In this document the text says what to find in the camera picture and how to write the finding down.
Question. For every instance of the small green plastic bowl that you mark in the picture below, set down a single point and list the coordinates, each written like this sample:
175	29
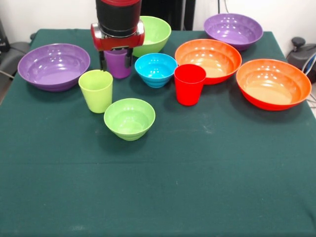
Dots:
129	121

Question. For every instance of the purple plastic cup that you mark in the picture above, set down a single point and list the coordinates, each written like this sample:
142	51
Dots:
116	64

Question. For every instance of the red plastic cup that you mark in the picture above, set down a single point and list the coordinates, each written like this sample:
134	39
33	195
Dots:
188	86

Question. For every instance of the dark green table cloth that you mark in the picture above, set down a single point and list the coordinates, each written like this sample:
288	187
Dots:
158	185

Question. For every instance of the green plastic cup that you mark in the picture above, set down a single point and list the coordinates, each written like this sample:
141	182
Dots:
96	93

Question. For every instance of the large green plastic bowl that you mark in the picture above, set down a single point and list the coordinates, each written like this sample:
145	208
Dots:
158	34

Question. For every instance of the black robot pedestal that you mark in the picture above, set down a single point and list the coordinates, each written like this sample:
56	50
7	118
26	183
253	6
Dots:
172	12

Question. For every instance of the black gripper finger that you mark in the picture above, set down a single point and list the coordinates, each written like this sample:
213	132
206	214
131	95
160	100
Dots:
128	58
103	60

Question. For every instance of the large orange plastic bowl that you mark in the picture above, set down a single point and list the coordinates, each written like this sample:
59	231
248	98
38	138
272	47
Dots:
209	56
271	86

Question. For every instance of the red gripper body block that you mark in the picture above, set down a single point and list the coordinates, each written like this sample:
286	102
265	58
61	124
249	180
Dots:
118	43

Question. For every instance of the small blue plastic bowl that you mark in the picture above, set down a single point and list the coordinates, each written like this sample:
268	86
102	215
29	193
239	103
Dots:
155	71

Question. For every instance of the large purple plastic bowl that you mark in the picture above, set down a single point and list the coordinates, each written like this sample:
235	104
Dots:
54	74
233	32

